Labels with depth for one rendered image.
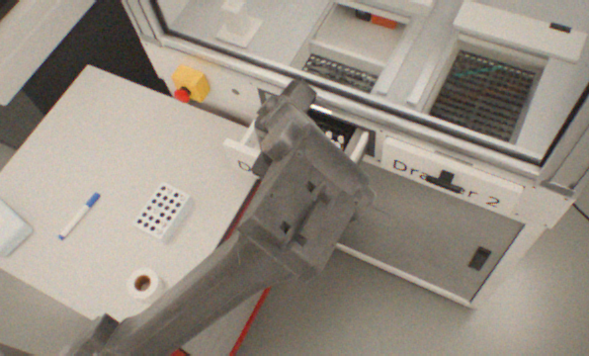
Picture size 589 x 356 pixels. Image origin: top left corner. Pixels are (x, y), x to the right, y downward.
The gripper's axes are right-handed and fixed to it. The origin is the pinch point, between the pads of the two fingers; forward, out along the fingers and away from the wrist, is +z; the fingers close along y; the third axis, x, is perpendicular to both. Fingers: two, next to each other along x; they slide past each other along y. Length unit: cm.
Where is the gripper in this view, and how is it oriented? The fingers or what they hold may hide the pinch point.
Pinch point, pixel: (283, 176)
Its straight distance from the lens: 110.5
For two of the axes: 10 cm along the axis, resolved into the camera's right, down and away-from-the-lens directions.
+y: 4.4, -8.2, 3.7
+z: 1.0, 4.5, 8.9
